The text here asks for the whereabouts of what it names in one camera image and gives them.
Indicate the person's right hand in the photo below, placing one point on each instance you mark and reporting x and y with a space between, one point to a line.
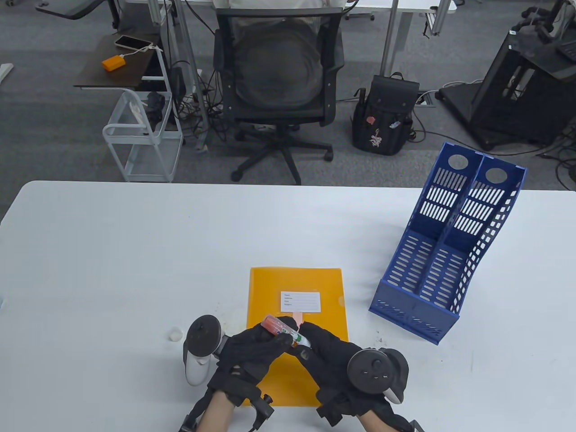
326 355

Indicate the person's left hand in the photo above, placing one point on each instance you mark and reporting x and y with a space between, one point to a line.
245 351

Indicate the person's left fingers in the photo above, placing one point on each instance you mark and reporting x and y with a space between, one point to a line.
272 343

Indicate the person's right fingers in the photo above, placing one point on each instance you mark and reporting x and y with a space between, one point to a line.
311 334

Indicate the red glue tube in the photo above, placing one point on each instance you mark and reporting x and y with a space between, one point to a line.
275 324

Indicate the person's right forearm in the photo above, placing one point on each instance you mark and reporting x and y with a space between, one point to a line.
378 424

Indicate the person's left forearm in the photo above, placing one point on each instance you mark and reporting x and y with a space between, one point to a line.
217 414

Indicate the pink sticky tab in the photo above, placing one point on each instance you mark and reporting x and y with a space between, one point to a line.
297 318

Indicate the white paper label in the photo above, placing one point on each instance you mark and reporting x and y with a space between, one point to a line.
300 301

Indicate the orange plastic folder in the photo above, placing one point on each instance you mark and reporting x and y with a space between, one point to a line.
274 288

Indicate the white and black left controller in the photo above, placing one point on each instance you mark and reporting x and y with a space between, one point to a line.
200 346

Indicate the black and white right controller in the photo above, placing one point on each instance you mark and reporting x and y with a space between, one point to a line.
375 371

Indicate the small white cap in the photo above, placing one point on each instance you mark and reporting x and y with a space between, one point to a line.
175 334

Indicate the blue plastic file rack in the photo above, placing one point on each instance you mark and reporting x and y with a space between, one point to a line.
432 265

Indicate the black backpack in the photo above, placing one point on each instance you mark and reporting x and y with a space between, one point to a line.
387 117

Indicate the floor power socket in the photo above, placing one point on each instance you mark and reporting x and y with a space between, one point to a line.
426 99

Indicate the black mesh office chair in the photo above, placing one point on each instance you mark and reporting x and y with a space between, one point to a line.
279 67

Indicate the grey metal desk leg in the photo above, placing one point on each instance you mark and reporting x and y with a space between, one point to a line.
389 36
191 67

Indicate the black equipment stand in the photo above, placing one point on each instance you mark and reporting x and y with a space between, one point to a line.
513 99

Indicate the brown side table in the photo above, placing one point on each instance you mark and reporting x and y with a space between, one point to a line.
114 74

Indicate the orange power bank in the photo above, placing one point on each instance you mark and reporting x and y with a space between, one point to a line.
113 63

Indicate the smartphone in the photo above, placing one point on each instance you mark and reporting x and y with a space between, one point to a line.
132 42

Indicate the black left wrist mount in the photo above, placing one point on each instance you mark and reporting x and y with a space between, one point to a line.
261 407

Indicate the black wrist mount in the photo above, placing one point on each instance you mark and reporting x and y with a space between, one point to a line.
342 405
261 407

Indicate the black right wrist mount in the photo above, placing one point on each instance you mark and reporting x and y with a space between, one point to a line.
342 405

